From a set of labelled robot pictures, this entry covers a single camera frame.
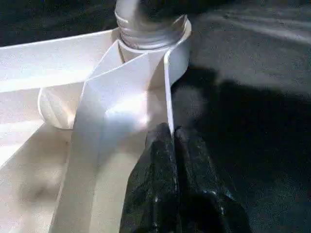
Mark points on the white plastic table top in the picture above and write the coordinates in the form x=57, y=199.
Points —
x=73, y=121

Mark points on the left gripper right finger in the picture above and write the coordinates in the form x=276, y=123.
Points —
x=209, y=199

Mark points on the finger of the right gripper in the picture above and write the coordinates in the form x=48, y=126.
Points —
x=167, y=8

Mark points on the white plastic table leg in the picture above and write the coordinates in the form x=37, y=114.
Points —
x=136, y=26

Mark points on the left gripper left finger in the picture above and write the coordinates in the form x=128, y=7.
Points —
x=155, y=189

